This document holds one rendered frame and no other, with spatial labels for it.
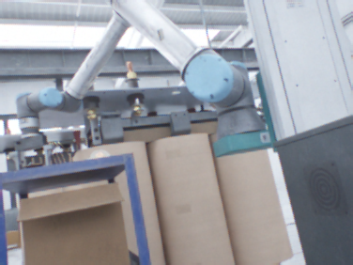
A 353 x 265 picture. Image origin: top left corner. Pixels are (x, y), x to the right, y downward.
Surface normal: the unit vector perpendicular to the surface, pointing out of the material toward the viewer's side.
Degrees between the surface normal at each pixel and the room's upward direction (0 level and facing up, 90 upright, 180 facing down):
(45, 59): 90
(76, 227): 90
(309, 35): 90
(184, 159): 90
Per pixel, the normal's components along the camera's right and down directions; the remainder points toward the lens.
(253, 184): 0.37, -0.23
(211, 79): -0.41, -0.01
